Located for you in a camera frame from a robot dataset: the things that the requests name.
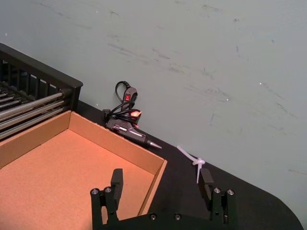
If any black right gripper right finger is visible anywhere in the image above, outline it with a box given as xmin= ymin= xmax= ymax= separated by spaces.
xmin=198 ymin=168 xmax=237 ymax=226

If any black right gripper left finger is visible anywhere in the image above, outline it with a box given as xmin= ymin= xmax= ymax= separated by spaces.
xmin=90 ymin=168 xmax=124 ymax=225

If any black table cloth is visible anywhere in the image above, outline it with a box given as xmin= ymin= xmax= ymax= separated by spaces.
xmin=76 ymin=100 xmax=305 ymax=230

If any white three-armed plastic piece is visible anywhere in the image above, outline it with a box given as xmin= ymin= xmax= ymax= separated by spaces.
xmin=177 ymin=145 xmax=206 ymax=184

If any shallow brown cardboard tray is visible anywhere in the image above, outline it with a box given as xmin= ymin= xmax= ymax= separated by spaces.
xmin=0 ymin=110 xmax=168 ymax=230

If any black rack with steel bars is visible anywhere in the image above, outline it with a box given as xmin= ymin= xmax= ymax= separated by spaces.
xmin=0 ymin=42 xmax=84 ymax=142

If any black corded tool red switch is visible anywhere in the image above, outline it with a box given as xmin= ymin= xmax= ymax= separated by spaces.
xmin=102 ymin=80 xmax=163 ymax=150

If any plain pale wall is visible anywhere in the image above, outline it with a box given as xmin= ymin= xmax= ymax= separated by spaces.
xmin=0 ymin=0 xmax=307 ymax=230

